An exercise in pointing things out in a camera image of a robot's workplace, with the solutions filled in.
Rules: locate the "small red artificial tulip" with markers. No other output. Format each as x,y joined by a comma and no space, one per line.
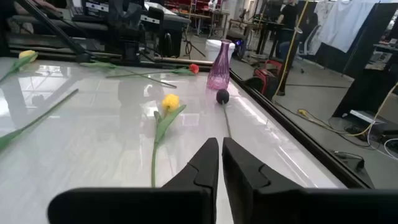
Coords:
193,68

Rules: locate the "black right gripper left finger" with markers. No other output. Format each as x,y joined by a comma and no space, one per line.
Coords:
186,202

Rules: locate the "tall black cabinet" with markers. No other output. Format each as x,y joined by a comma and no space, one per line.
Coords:
367,77

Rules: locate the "large orange artificial tulip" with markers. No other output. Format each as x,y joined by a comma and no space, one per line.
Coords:
9,138

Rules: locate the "black artificial flower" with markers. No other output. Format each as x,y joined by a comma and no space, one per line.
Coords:
222,96

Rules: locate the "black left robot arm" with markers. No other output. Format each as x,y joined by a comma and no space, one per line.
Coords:
127,31

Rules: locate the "yellow artificial tulip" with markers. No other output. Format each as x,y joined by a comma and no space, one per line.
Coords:
170,102
28,55

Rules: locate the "person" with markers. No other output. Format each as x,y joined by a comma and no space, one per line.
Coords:
289,17

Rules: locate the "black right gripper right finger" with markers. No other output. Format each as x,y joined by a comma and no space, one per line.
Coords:
264,199

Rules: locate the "white plastic bucket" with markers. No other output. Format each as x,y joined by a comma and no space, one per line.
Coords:
211,49

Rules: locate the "wooden table board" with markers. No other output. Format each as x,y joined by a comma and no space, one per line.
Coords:
186,60

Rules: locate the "grey office chair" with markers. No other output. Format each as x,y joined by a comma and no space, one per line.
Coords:
312,37

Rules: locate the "red and black tool case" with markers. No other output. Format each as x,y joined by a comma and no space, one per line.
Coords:
264,79

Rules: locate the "white hanging sheet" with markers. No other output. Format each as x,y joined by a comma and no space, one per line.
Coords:
345,25

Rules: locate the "black diagonal frame strut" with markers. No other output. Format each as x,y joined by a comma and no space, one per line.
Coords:
53,28

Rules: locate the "purple glass vase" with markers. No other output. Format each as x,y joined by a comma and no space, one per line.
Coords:
219,71

